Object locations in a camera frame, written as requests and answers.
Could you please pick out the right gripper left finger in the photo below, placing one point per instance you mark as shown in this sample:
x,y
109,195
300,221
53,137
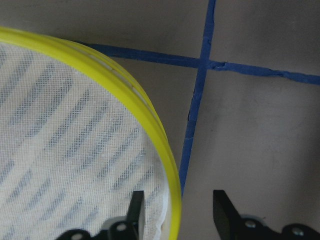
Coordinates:
x,y
136,213

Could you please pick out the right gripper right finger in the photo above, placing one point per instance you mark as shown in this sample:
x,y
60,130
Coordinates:
x,y
225,216

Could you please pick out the yellow steamer layer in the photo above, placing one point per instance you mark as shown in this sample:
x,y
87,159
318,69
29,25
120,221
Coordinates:
x,y
115,79
71,154

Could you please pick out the brown paper table cover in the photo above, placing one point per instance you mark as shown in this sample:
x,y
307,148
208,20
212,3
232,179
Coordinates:
x,y
257,134

